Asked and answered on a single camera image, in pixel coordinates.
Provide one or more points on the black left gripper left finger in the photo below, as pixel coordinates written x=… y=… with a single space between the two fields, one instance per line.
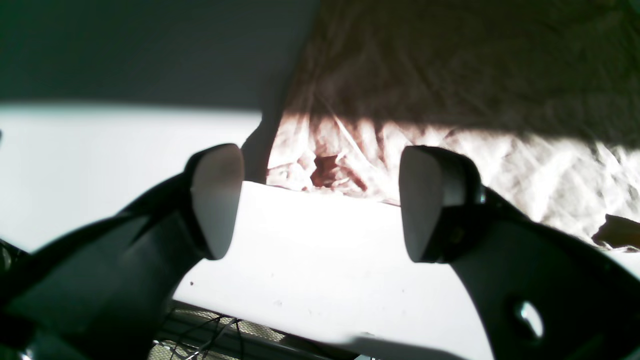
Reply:
x=102 y=291

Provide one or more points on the salmon pink T-shirt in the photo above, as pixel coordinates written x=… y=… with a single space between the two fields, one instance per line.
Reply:
x=542 y=95

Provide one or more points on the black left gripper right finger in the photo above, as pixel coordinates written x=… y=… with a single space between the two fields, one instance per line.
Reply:
x=540 y=293

